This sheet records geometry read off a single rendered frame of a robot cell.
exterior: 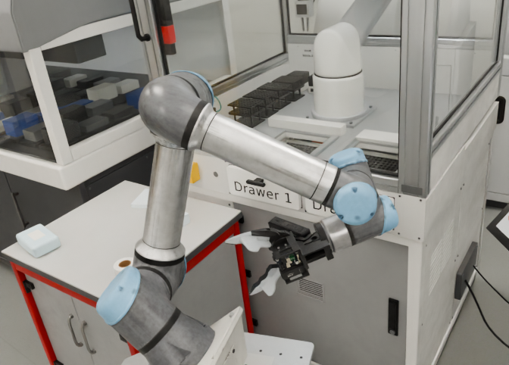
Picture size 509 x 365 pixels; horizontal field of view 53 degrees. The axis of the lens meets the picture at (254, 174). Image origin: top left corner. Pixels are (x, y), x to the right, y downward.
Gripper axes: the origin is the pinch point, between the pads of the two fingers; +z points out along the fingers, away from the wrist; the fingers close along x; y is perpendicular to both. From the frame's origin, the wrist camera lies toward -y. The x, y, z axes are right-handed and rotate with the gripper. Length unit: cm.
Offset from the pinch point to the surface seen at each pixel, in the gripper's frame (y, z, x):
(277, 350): -0.4, -0.6, 27.5
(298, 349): 0.8, -5.2, 28.6
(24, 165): -121, 76, -1
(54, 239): -67, 59, 10
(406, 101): -30, -56, -7
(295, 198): -53, -22, 22
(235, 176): -70, -5, 15
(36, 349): -107, 113, 80
